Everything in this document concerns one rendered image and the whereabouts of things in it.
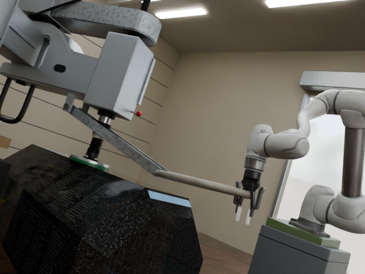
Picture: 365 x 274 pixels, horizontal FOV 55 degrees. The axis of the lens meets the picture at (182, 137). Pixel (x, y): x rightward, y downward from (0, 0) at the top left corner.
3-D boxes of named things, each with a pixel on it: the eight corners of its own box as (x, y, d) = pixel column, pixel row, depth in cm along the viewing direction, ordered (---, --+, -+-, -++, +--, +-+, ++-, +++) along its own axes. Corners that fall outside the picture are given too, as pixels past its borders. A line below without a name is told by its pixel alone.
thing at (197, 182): (136, 170, 154) (138, 163, 154) (173, 181, 199) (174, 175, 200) (246, 197, 137) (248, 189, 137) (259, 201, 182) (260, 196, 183)
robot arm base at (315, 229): (297, 224, 221) (300, 215, 222) (331, 237, 204) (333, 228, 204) (282, 220, 210) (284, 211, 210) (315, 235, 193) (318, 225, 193)
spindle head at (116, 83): (56, 100, 192) (84, 26, 197) (79, 111, 212) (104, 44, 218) (111, 116, 179) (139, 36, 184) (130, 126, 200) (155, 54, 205)
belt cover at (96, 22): (7, 13, 216) (17, -12, 218) (36, 33, 239) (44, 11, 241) (142, 37, 182) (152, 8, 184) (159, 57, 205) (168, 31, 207)
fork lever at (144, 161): (58, 106, 192) (63, 99, 192) (79, 116, 210) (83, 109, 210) (152, 176, 167) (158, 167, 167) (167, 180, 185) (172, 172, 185)
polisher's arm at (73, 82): (-10, 88, 210) (19, 14, 216) (18, 100, 231) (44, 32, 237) (89, 117, 184) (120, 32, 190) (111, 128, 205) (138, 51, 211)
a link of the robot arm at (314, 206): (306, 218, 217) (317, 184, 218) (334, 229, 203) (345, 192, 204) (293, 214, 207) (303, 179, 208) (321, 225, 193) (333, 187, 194)
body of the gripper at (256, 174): (265, 173, 157) (260, 194, 156) (247, 170, 162) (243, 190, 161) (259, 170, 151) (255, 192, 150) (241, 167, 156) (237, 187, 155)
